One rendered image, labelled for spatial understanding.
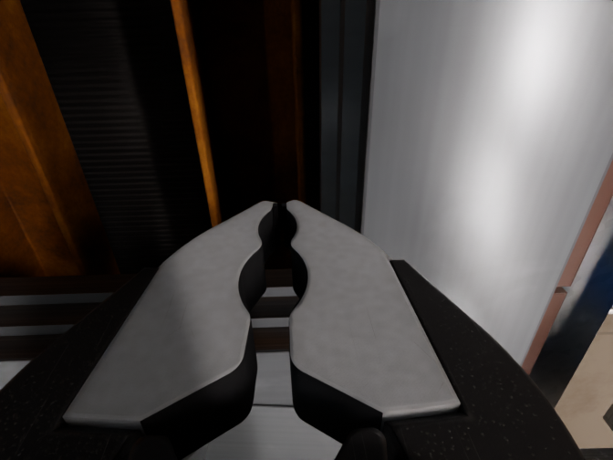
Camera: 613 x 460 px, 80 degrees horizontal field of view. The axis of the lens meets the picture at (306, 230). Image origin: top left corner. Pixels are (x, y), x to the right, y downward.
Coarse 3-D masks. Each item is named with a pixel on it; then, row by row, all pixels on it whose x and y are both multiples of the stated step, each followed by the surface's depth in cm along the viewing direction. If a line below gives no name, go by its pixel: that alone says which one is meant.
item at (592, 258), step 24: (600, 240) 38; (600, 264) 40; (576, 288) 41; (600, 288) 42; (576, 312) 43; (600, 312) 44; (552, 336) 46; (576, 336) 46; (552, 360) 48; (576, 360) 48; (552, 384) 51
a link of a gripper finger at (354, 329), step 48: (288, 240) 12; (336, 240) 10; (336, 288) 8; (384, 288) 8; (336, 336) 7; (384, 336) 7; (336, 384) 6; (384, 384) 6; (432, 384) 6; (336, 432) 7
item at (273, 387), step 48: (336, 0) 13; (336, 48) 14; (336, 96) 15; (336, 144) 16; (336, 192) 18; (0, 288) 21; (48, 288) 21; (96, 288) 21; (288, 288) 21; (0, 336) 20; (48, 336) 20; (288, 336) 19; (0, 384) 19; (288, 384) 20
